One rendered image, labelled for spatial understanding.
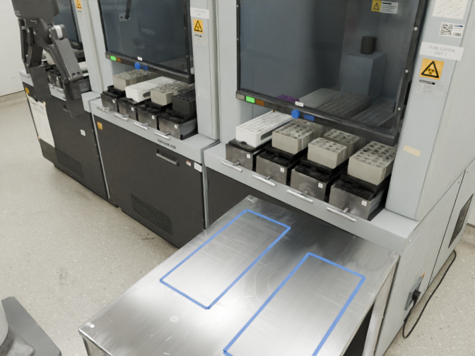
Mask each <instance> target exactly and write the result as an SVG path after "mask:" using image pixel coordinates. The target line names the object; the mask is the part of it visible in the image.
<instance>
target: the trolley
mask: <svg viewBox="0 0 475 356"><path fill-rule="evenodd" d="M399 256H400V254H399V253H397V252H395V251H392V250H390V249H387V248H384V247H381V246H379V245H377V244H374V243H372V242H369V241H366V240H364V239H361V238H359V237H356V236H354V235H351V234H349V233H346V232H343V231H341V230H338V229H336V228H334V227H330V226H328V225H325V224H323V223H321V222H318V221H316V220H313V219H310V218H307V217H305V216H303V215H300V214H298V213H294V212H293V211H290V210H287V209H285V208H282V207H280V206H277V205H274V204H272V203H269V202H267V201H264V200H261V199H260V198H257V197H254V196H251V195H248V196H247V197H246V198H244V199H243V200H241V202H239V203H238V204H237V205H235V206H234V207H233V208H231V209H230V210H229V211H228V212H227V213H225V214H224V215H222V216H221V217H220V218H219V219H217V220H216V221H215V222H213V223H212V224H211V225H209V226H208V227H207V228H206V229H205V230H203V231H202V232H200V233H199V234H198V235H197V236H196V237H194V238H193V239H192V240H190V241H189V242H187V243H186V244H185V245H184V246H183V247H181V248H180V249H179V250H177V251H176V252H175V253H174V254H173V255H171V256H170V257H168V258H167V259H166V260H164V262H162V263H161V264H160V265H158V266H157V267H155V268H154V269H153V270H152V271H151V272H149V273H148V274H147V275H145V276H144V277H142V279H140V280H139V281H138V282H136V283H135V284H134V285H132V286H131V287H130V288H129V289H128V290H126V291H125V292H123V293H122V294H121V295H120V296H118V297H117V298H116V299H114V300H113V301H112V302H110V303H109V304H108V305H107V306H106V307H104V308H103V309H101V310H100V311H99V312H98V313H97V314H95V315H94V316H92V317H91V318H90V319H89V320H87V321H86V322H85V323H84V324H82V325H81V326H80V327H78V332H79V335H80V336H82V339H83V342H84V345H85V348H86V352H87V355H88V356H343V355H344V353H345V351H346V349H347V347H348V346H349V344H350V342H351V341H352V339H353V337H354V335H355V334H356V332H357V330H358V329H359V327H360V325H361V324H362V322H363V320H364V318H365V317H366V315H367V313H368V312H369V310H370V308H371V306H372V305H373V303H374V302H375V303H374V307H373V312H372V316H371V319H370V325H369V328H368V334H367V337H366V340H365V345H364V349H363V354H362V356H373V353H374V349H375V344H376V341H377V336H378V333H379V330H380V325H381V322H382V317H383V314H384V310H385V306H386V303H387V298H388V294H389V289H390V287H391V284H392V279H393V275H394V270H395V267H396V264H397V261H398V260H399Z"/></svg>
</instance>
